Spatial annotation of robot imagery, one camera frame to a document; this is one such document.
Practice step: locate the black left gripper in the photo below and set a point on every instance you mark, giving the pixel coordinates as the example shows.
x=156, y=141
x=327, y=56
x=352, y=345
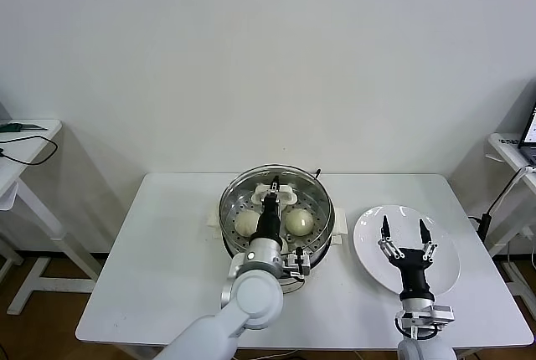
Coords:
x=270, y=219

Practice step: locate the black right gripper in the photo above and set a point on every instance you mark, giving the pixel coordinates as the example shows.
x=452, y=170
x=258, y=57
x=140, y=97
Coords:
x=412, y=270

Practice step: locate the stainless steel steamer basket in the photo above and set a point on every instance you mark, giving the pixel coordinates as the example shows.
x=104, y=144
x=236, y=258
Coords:
x=322, y=247

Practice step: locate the white round plate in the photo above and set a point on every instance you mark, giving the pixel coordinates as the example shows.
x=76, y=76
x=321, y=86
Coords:
x=368, y=243

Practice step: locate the cream electric cooker base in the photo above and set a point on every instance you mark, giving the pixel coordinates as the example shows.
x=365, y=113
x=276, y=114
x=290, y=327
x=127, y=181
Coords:
x=341, y=226

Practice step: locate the open laptop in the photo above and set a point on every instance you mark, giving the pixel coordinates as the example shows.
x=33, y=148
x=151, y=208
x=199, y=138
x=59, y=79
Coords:
x=529, y=130

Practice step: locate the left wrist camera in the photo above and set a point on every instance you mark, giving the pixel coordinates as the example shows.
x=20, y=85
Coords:
x=299, y=265

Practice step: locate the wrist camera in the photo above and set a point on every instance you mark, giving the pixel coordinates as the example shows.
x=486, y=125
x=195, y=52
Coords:
x=299, y=265
x=444, y=314

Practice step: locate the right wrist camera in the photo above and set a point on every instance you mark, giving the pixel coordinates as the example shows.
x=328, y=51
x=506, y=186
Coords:
x=444, y=314

